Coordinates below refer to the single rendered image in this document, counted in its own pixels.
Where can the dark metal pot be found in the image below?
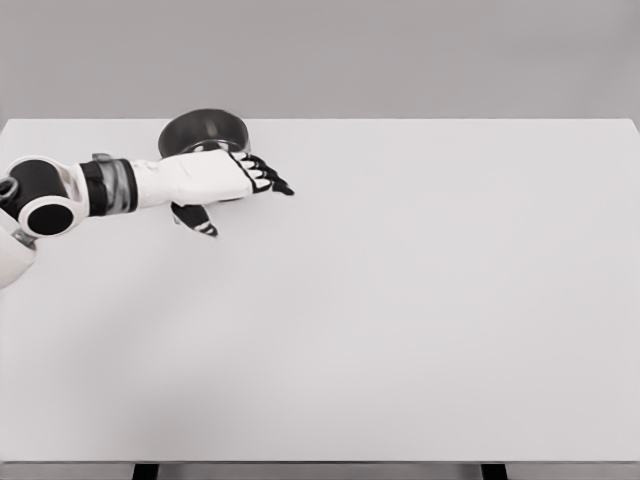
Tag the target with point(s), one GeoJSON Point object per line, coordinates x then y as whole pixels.
{"type": "Point", "coordinates": [200, 130]}

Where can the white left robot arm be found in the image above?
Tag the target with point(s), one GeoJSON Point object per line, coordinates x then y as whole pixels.
{"type": "Point", "coordinates": [100, 185]}

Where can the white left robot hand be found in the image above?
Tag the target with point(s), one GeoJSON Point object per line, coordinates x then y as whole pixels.
{"type": "Point", "coordinates": [210, 175]}

